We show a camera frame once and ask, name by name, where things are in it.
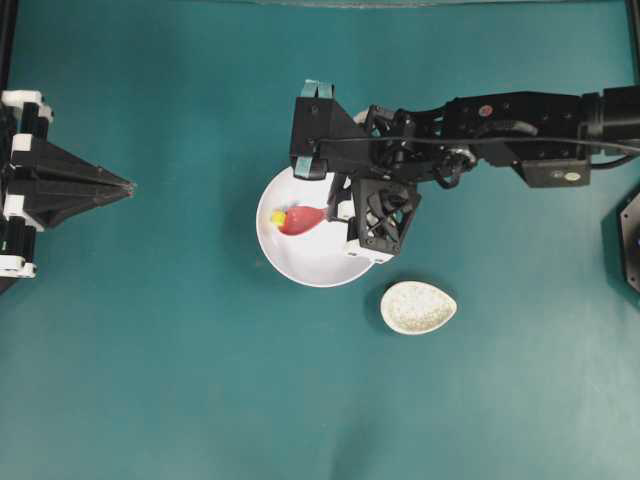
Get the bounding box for yellow hexagonal prism block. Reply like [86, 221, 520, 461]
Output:
[270, 211, 287, 227]

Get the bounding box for green table mat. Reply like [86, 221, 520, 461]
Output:
[1, 1, 639, 479]

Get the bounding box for black right frame post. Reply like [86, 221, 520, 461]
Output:
[625, 0, 640, 83]

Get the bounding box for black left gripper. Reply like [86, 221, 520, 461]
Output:
[1, 90, 135, 293]

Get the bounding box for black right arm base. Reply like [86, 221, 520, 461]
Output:
[601, 185, 639, 303]

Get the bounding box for pink ceramic spoon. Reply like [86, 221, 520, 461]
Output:
[276, 205, 327, 236]

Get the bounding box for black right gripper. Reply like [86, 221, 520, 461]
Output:
[289, 80, 385, 223]

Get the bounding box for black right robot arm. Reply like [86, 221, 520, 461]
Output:
[289, 82, 639, 236]

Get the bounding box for white round bowl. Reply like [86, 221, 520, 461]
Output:
[256, 167, 374, 288]

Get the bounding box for speckled egg-shaped spoon rest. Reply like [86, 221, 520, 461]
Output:
[380, 281, 458, 335]

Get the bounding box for black frame post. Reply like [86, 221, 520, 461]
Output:
[0, 0, 19, 91]
[625, 0, 640, 83]

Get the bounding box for black left frame post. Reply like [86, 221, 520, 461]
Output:
[0, 0, 19, 91]

